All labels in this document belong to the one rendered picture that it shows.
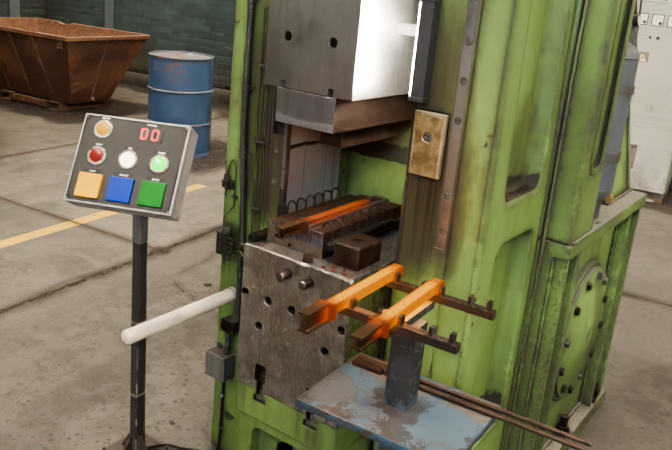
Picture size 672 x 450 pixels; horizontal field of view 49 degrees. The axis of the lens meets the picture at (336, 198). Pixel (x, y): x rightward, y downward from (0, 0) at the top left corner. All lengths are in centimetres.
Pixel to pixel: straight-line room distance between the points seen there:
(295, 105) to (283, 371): 76
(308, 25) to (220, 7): 765
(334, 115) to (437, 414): 79
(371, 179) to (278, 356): 69
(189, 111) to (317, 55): 474
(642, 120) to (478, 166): 519
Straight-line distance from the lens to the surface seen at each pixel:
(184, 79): 662
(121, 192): 229
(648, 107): 705
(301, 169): 234
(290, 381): 220
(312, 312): 155
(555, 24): 223
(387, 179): 247
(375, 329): 153
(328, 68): 196
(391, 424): 175
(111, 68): 872
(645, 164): 712
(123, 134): 235
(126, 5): 1067
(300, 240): 210
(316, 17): 198
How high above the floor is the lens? 167
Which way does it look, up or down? 16 degrees down
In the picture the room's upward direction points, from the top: 5 degrees clockwise
